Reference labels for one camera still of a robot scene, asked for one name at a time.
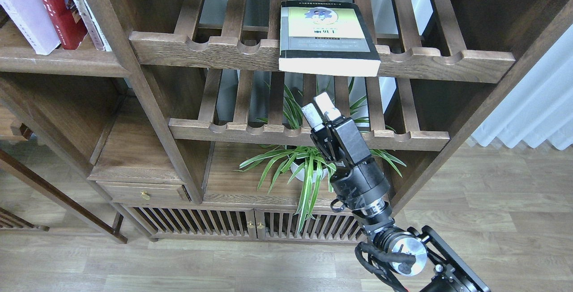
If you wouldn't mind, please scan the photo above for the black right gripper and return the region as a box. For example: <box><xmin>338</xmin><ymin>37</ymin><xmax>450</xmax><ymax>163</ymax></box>
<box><xmin>302</xmin><ymin>92</ymin><xmax>389</xmax><ymax>210</ymax></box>

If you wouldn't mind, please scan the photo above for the yellow and black book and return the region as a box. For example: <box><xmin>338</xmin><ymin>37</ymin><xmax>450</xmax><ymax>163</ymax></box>
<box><xmin>278</xmin><ymin>0</ymin><xmax>381</xmax><ymax>77</ymax></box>

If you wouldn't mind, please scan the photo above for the red book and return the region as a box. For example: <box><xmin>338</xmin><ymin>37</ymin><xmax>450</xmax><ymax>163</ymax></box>
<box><xmin>43</xmin><ymin>0</ymin><xmax>87</xmax><ymax>50</ymax></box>

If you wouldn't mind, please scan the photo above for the white and purple book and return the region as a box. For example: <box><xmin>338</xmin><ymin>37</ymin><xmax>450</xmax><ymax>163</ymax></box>
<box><xmin>1</xmin><ymin>0</ymin><xmax>60</xmax><ymax>55</ymax></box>

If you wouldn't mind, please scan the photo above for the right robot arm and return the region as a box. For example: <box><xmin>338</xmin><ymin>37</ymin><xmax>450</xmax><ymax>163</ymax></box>
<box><xmin>302</xmin><ymin>93</ymin><xmax>490</xmax><ymax>292</ymax></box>

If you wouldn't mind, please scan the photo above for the green spider plant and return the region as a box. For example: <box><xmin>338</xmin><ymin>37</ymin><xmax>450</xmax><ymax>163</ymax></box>
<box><xmin>236</xmin><ymin>86</ymin><xmax>406</xmax><ymax>234</ymax></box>

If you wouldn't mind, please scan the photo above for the white plant pot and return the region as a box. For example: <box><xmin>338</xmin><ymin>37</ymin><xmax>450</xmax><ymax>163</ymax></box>
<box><xmin>290</xmin><ymin>159</ymin><xmax>328</xmax><ymax>183</ymax></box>

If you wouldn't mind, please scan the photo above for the dark wooden bookshelf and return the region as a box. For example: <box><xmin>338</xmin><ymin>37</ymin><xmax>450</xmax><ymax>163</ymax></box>
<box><xmin>1</xmin><ymin>0</ymin><xmax>572</xmax><ymax>242</ymax></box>

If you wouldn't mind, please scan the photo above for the brass drawer knob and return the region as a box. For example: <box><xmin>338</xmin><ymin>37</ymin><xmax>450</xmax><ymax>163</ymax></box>
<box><xmin>141</xmin><ymin>191</ymin><xmax>151</xmax><ymax>201</ymax></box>

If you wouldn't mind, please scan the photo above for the white curtain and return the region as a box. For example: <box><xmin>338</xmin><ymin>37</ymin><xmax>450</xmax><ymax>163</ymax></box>
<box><xmin>471</xmin><ymin>27</ymin><xmax>573</xmax><ymax>150</ymax></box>

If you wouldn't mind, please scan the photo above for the thin white upright book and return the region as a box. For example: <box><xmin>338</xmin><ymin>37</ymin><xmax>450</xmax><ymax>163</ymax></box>
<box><xmin>74</xmin><ymin>0</ymin><xmax>112</xmax><ymax>52</ymax></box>

